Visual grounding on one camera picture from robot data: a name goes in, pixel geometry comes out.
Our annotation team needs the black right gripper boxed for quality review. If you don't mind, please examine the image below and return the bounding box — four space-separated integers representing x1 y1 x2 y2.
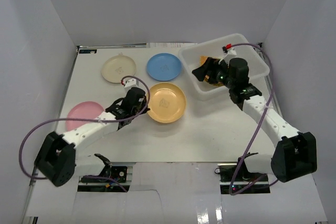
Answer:
192 58 235 90

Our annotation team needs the orange bear plate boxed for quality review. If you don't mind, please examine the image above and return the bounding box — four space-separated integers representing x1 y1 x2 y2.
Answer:
148 82 186 124

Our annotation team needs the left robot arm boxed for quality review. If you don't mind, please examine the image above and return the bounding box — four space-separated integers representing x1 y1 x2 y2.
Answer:
35 87 148 187

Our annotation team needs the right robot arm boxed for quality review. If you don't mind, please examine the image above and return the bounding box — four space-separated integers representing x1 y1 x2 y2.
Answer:
192 58 317 183

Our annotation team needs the white plastic bin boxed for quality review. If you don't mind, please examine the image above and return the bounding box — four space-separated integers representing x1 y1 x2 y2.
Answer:
178 33 270 101

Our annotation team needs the blue plastic plate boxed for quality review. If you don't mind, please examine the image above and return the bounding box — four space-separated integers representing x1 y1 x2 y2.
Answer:
146 53 182 81

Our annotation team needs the cream plastic plate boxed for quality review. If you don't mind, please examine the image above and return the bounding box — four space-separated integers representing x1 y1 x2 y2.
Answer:
101 55 137 83

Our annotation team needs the pink plastic plate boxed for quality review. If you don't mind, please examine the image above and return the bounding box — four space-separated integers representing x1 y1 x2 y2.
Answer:
65 101 104 131

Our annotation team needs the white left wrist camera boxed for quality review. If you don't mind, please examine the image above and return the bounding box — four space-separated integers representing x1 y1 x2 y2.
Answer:
124 79 138 90

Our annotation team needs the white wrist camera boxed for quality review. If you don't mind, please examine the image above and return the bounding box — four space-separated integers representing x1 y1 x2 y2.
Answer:
219 44 237 63
124 79 138 90

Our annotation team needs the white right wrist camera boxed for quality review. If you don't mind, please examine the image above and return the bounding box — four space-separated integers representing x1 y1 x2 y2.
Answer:
219 44 237 63

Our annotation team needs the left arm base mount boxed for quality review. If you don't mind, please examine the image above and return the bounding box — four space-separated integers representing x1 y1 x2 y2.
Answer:
80 154 129 192

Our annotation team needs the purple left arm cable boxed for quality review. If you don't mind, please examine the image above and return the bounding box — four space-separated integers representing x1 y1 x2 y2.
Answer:
18 76 151 180

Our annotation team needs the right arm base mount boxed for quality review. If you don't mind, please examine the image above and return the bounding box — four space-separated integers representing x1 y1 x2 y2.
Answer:
214 161 270 195

